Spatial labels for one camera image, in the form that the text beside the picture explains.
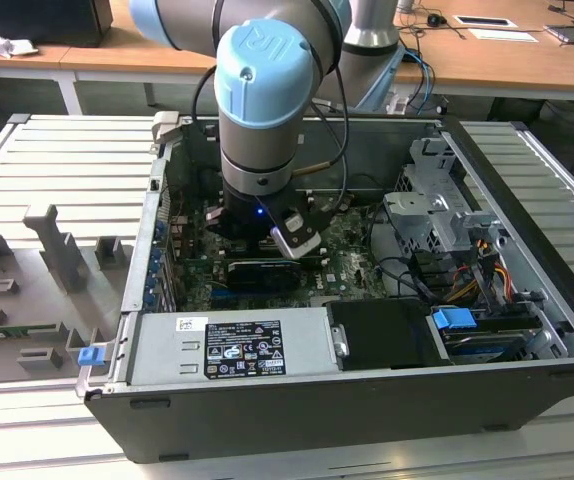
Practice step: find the graphics card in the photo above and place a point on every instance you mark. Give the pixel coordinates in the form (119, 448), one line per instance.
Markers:
(257, 277)

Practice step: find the black box on desk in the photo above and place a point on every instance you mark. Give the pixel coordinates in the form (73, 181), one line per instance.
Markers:
(42, 22)

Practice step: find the black plastic shroud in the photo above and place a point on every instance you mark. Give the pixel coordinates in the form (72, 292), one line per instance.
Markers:
(387, 335)

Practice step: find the blue expansion slot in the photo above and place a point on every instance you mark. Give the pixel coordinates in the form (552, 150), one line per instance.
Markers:
(226, 294)

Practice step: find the hard disk in blue carrier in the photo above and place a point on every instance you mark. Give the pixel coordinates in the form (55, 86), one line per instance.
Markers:
(452, 318)

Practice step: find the crumpled white paper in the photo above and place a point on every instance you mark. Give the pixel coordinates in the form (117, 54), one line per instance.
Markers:
(7, 46)

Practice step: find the blue card retention clip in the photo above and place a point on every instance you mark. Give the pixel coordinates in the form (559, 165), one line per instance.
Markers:
(156, 260)
(153, 283)
(160, 229)
(151, 301)

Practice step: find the metal disk bay cage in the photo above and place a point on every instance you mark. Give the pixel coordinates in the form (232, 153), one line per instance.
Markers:
(417, 205)

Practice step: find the white paper sheet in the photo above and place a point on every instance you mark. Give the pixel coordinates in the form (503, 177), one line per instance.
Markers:
(504, 35)

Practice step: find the green RAM stick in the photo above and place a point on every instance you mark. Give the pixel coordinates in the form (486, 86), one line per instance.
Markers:
(12, 330)

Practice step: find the black and grey PC case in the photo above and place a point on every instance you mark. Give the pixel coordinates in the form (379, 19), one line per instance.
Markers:
(317, 420)

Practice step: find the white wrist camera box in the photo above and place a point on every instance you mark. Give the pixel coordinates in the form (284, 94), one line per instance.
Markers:
(299, 247)

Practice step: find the blue plastic case latch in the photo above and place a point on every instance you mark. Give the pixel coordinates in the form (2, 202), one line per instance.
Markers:
(91, 356)

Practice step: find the grey parts rack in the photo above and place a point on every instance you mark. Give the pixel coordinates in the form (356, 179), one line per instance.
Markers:
(42, 300)

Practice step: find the black computer mouse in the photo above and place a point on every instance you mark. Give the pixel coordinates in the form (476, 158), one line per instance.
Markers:
(436, 20)

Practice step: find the grey plastic case latch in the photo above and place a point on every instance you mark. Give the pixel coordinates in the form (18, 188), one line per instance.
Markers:
(167, 125)

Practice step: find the grey power supply unit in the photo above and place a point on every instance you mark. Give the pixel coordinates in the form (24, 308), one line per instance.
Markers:
(167, 350)

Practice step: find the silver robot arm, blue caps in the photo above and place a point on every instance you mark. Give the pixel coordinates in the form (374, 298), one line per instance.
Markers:
(262, 125)

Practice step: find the green motherboard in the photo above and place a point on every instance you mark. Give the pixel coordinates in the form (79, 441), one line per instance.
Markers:
(352, 270)

